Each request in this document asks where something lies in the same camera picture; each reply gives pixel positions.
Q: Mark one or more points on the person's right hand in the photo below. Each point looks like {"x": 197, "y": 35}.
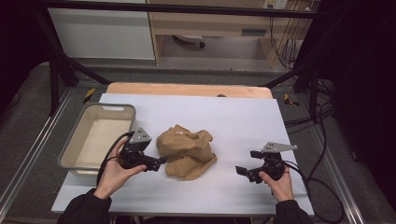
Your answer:
{"x": 280, "y": 186}

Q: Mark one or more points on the aluminium rail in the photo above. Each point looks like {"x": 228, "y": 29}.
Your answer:
{"x": 339, "y": 180}
{"x": 34, "y": 146}

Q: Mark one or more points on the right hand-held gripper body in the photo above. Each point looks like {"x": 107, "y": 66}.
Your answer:
{"x": 274, "y": 161}

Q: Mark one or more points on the person's left hand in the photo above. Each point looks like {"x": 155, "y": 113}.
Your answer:
{"x": 115, "y": 174}

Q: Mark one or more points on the grey plastic bin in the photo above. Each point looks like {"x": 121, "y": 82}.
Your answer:
{"x": 93, "y": 140}

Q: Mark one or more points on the yellow black tape strip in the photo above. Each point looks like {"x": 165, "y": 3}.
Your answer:
{"x": 290, "y": 100}
{"x": 89, "y": 95}

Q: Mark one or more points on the office chair base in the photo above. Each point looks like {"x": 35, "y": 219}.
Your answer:
{"x": 191, "y": 39}

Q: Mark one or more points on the wooden desk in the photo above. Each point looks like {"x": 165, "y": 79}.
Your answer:
{"x": 214, "y": 25}

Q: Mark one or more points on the white wall socket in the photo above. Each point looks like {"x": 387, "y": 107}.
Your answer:
{"x": 275, "y": 3}

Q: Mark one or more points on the black metal stand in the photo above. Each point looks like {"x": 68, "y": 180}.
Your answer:
{"x": 305, "y": 81}
{"x": 59, "y": 68}

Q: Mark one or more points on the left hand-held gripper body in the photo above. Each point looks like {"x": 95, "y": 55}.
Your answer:
{"x": 137, "y": 149}

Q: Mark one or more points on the white cabinet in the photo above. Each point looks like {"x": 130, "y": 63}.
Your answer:
{"x": 102, "y": 34}

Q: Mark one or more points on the black metal frame bar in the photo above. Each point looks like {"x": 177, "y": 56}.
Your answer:
{"x": 186, "y": 9}

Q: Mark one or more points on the tan cloth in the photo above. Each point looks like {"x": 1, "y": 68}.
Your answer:
{"x": 186, "y": 152}

